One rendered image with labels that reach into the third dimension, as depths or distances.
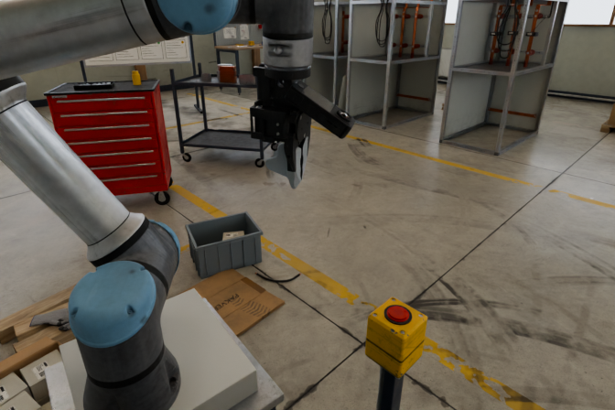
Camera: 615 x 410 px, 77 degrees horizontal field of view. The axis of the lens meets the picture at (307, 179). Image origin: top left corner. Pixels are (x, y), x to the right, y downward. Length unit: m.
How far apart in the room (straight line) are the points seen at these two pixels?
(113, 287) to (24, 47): 0.34
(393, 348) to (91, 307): 0.49
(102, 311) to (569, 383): 1.86
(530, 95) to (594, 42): 3.10
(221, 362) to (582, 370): 1.71
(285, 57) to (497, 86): 5.52
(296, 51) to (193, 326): 0.59
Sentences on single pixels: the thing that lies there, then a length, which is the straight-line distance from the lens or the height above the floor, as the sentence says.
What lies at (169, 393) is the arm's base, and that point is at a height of 0.83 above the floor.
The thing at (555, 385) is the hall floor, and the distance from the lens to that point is 2.08.
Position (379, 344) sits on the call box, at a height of 0.85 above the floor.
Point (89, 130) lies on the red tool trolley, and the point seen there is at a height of 0.66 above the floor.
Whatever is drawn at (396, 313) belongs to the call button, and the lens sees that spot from 0.76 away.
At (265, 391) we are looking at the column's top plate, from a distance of 0.83.
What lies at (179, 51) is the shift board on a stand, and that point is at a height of 0.92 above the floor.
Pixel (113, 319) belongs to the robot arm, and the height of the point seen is 1.02.
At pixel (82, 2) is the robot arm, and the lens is 0.48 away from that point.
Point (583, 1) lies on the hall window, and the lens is 8.96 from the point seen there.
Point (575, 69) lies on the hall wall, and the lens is 8.88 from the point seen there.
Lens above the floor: 1.40
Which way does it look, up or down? 23 degrees down
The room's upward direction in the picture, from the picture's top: straight up
